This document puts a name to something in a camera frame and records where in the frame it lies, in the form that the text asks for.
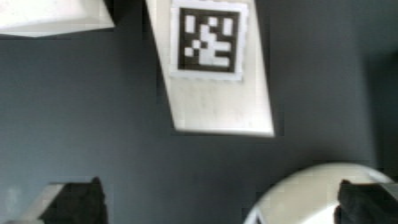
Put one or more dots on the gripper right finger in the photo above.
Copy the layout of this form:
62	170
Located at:
368	203

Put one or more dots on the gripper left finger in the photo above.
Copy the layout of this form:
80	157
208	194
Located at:
69	204

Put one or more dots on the white stool leg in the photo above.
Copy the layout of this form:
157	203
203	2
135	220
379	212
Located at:
34	18
208	43

